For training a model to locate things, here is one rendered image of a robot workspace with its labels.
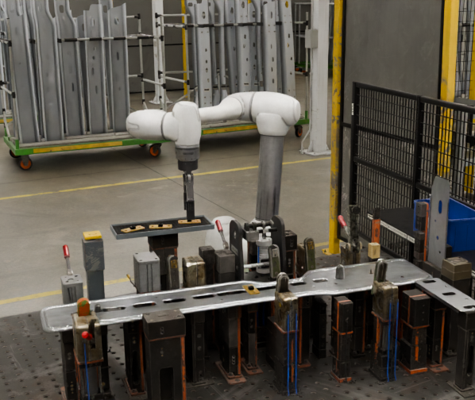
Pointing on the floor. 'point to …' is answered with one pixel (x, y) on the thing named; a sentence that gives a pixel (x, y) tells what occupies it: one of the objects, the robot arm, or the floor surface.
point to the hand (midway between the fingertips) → (189, 211)
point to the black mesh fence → (424, 171)
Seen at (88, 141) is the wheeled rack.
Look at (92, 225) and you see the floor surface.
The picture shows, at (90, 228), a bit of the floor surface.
